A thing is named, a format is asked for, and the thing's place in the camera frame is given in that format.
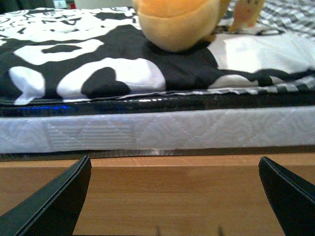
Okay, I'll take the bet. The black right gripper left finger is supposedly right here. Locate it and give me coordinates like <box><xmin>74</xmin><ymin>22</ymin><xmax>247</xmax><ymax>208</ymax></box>
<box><xmin>0</xmin><ymin>156</ymin><xmax>92</xmax><ymax>236</ymax></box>

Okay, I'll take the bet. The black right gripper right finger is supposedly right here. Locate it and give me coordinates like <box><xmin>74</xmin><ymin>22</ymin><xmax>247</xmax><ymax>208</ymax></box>
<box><xmin>258</xmin><ymin>156</ymin><xmax>315</xmax><ymax>236</ymax></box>

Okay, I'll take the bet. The yellow plush giraffe toy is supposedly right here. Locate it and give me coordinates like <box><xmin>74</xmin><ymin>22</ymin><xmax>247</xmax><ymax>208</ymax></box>
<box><xmin>132</xmin><ymin>0</ymin><xmax>230</xmax><ymax>52</ymax></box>

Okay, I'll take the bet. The white quilted mattress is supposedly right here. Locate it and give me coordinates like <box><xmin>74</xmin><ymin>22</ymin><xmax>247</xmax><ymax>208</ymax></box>
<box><xmin>0</xmin><ymin>106</ymin><xmax>315</xmax><ymax>153</ymax></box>

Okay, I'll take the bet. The black and white patterned blanket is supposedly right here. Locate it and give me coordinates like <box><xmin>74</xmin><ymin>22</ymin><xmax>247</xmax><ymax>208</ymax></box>
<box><xmin>0</xmin><ymin>7</ymin><xmax>315</xmax><ymax>106</ymax></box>

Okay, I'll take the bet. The black white checkered sheet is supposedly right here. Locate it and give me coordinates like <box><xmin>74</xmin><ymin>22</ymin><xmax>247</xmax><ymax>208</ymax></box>
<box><xmin>169</xmin><ymin>0</ymin><xmax>315</xmax><ymax>96</ymax></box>

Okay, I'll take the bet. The small yellow plush toy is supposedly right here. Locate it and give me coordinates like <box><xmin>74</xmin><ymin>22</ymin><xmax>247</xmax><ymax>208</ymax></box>
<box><xmin>228</xmin><ymin>0</ymin><xmax>265</xmax><ymax>32</ymax></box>

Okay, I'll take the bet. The wooden bed frame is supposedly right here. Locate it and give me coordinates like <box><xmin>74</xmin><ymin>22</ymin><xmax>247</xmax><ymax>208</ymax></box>
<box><xmin>0</xmin><ymin>152</ymin><xmax>315</xmax><ymax>236</ymax></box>

